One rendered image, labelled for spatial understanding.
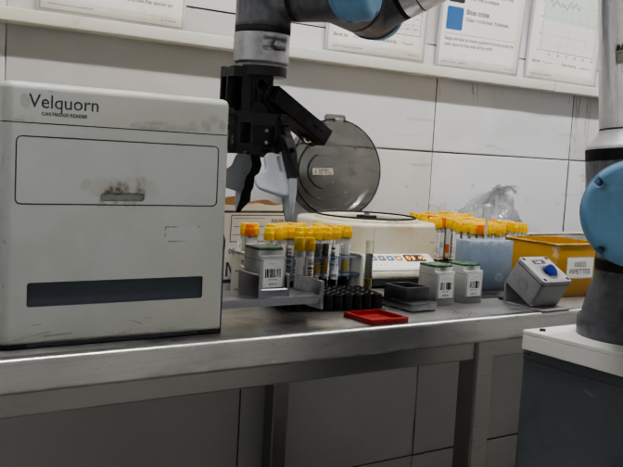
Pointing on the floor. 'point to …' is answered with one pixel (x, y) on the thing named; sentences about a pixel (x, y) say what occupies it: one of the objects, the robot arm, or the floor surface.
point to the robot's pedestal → (568, 415)
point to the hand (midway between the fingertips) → (266, 215)
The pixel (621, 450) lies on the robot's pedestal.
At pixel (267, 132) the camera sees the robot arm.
